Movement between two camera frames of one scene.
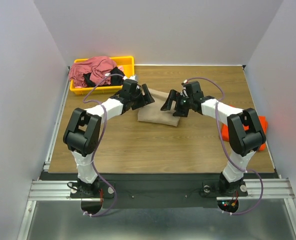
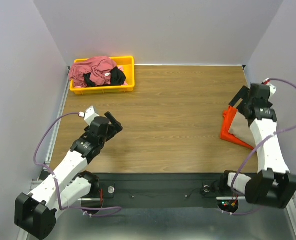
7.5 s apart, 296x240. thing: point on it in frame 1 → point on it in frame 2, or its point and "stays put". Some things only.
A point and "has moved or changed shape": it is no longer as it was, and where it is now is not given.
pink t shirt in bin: [99, 67] stays put
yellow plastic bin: [128, 64] stays put
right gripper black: [177, 105] → [241, 100]
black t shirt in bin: [116, 78] stays put
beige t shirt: [152, 113] has moved or changed shape
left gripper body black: [135, 99] → [110, 131]
